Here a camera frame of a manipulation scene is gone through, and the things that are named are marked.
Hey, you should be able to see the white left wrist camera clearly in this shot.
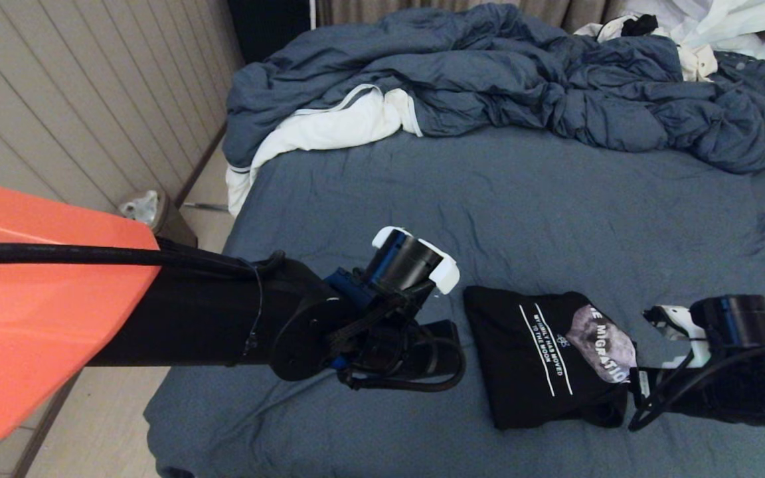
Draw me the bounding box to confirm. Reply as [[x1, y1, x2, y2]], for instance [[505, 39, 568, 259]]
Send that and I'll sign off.
[[365, 226, 461, 297]]

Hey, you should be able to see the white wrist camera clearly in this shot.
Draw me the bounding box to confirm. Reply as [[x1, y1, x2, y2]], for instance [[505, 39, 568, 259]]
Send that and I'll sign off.
[[643, 303, 713, 370], [365, 226, 461, 297]]

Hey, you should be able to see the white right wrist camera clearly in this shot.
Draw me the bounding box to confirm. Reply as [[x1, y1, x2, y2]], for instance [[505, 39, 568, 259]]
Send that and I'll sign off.
[[643, 303, 713, 370]]

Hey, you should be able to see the black tall furniture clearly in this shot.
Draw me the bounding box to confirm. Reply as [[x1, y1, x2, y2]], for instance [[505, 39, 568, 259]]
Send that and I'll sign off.
[[226, 0, 313, 64]]

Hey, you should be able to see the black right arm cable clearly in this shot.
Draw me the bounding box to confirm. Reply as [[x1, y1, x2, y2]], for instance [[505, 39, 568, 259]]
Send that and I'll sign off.
[[627, 341, 765, 434]]

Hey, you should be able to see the black t-shirt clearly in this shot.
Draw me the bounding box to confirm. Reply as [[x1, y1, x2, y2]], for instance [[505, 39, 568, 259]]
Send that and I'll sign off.
[[464, 285, 639, 431]]

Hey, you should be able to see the small black fabric item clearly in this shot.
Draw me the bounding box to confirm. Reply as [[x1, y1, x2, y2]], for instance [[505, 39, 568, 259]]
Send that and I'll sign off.
[[622, 13, 660, 37]]

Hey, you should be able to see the white duvet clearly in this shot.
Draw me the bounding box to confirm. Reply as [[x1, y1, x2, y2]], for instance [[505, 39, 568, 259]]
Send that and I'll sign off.
[[225, 83, 424, 218]]

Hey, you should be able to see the brown trash bin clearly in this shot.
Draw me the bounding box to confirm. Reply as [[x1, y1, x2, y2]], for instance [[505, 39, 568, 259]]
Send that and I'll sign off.
[[155, 193, 199, 250]]

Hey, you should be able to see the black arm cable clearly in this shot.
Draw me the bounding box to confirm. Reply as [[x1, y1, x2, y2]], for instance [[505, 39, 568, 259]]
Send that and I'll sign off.
[[0, 241, 285, 278], [627, 341, 765, 434]]

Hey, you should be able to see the beige curtain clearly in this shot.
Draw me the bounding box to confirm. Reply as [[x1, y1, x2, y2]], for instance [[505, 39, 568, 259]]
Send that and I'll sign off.
[[316, 0, 629, 27]]

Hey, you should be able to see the white crumpled shirt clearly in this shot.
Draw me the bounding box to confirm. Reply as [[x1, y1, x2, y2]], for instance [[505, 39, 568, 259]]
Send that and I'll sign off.
[[575, 0, 765, 82]]

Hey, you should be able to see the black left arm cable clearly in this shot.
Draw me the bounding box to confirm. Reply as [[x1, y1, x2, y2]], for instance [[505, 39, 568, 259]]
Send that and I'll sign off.
[[0, 241, 285, 278]]

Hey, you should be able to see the crumpled blue duvet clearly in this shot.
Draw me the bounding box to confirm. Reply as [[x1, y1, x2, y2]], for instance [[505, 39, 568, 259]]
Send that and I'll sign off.
[[222, 0, 765, 175]]

